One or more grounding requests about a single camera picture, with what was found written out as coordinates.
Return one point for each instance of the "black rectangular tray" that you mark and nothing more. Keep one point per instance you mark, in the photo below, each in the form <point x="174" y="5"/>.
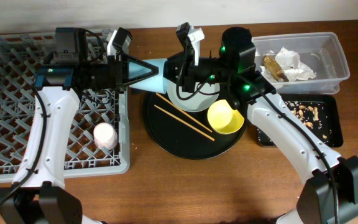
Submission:
<point x="336" y="139"/>

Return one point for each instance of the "light blue cup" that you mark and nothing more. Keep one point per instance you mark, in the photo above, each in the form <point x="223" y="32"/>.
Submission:
<point x="157" y="83"/>

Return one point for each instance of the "brown coffee sachet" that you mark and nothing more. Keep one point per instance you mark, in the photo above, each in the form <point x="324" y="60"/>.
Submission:
<point x="274" y="68"/>

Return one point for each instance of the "grey dishwasher rack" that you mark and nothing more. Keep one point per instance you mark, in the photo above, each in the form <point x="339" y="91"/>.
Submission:
<point x="20" y="57"/>

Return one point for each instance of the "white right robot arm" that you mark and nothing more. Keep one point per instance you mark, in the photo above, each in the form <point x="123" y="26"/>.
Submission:
<point x="330" y="181"/>

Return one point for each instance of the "food scraps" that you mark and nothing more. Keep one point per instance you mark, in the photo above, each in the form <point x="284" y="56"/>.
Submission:
<point x="313" y="115"/>

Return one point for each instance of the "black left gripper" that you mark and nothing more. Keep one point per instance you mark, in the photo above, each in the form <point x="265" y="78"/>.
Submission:
<point x="119" y="71"/>

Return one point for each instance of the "grey round plate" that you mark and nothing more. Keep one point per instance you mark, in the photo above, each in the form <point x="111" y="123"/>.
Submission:
<point x="201" y="101"/>

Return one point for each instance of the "round black tray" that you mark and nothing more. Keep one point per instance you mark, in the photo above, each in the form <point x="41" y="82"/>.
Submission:
<point x="178" y="139"/>

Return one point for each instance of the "white tissue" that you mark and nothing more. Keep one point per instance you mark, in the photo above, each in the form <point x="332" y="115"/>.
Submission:
<point x="290" y="68"/>

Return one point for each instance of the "clear plastic bin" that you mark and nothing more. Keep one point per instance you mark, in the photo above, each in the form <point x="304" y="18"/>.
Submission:
<point x="320" y="51"/>

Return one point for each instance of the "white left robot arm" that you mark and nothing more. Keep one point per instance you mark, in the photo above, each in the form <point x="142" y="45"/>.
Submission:
<point x="37" y="193"/>

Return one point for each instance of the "pink cup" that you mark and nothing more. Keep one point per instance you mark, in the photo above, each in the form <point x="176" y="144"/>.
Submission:
<point x="105" y="136"/>

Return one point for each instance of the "wooden chopstick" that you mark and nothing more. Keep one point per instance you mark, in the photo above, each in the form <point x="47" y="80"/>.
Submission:
<point x="184" y="112"/>
<point x="185" y="123"/>

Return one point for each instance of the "upper wooden chopstick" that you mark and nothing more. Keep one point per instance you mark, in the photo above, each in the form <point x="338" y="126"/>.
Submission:
<point x="184" y="112"/>

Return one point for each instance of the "lower wooden chopstick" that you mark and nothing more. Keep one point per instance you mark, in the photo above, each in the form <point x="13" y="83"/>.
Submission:
<point x="185" y="123"/>

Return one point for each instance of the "yellow bowl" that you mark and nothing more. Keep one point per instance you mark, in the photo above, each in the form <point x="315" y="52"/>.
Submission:
<point x="223" y="119"/>

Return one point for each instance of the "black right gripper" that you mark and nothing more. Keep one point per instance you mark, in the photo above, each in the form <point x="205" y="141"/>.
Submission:
<point x="188" y="75"/>

